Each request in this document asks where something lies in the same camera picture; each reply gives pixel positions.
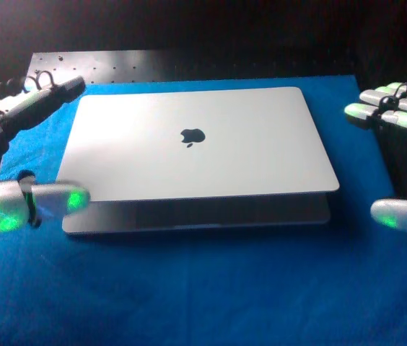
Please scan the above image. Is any blue cloth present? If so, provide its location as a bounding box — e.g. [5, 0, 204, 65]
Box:
[0, 74, 407, 346]

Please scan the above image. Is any perforated metal plate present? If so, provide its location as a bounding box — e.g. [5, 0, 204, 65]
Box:
[30, 51, 356, 86]

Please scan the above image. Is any silver laptop with apple logo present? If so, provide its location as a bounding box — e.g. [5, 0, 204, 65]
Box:
[58, 86, 341, 239]

